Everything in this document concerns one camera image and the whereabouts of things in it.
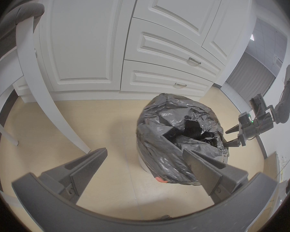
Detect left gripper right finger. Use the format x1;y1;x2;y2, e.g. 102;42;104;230
182;149;249;203

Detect white wardrobe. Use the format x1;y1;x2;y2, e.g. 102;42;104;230
14;0;253;103

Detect white chair grey cushions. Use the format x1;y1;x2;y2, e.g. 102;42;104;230
0;0;92;154

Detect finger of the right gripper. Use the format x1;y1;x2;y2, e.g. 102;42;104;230
223;139;242;148
225;124;240;134

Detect white trash bin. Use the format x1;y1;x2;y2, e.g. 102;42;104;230
138;152;153;173

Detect black plastic bag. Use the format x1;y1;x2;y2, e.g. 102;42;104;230
136;93;230;185

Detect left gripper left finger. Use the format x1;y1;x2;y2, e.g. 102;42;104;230
40;148;108;205

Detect grey curtain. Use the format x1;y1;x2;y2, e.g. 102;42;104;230
226;51;276;103

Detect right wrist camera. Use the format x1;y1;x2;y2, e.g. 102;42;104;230
239;113;251;126

